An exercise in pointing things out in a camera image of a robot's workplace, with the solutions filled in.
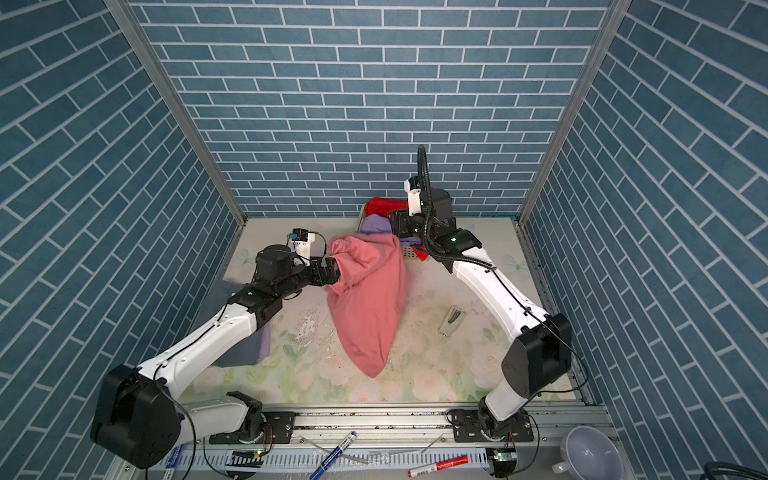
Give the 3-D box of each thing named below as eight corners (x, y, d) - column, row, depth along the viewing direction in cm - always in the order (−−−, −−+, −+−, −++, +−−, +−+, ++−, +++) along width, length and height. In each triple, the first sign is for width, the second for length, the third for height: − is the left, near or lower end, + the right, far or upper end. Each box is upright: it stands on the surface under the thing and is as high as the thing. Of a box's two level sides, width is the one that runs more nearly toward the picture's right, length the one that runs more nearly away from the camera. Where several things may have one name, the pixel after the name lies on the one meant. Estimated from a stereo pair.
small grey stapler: (435, 331, 92) (436, 328, 90) (451, 307, 98) (452, 303, 96) (449, 339, 91) (450, 336, 89) (464, 314, 96) (465, 311, 94)
